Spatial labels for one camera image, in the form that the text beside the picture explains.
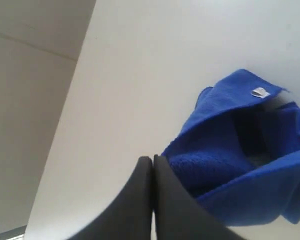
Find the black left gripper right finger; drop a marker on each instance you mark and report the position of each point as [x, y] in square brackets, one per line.
[177, 215]

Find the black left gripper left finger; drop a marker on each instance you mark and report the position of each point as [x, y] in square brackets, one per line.
[129, 215]

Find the blue microfiber towel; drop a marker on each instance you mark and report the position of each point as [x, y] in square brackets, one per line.
[238, 153]

